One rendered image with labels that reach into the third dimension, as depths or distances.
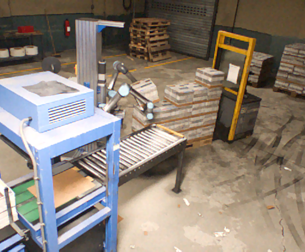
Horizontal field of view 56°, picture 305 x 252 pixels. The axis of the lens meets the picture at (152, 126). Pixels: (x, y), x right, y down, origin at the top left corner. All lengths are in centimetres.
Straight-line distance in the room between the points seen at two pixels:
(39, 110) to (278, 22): 923
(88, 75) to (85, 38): 46
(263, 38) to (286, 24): 77
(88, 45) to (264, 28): 773
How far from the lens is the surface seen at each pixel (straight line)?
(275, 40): 1050
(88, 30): 370
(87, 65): 379
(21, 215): 255
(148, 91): 384
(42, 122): 200
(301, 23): 1028
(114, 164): 236
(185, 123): 463
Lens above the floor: 248
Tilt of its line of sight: 26 degrees down
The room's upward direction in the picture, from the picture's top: 5 degrees clockwise
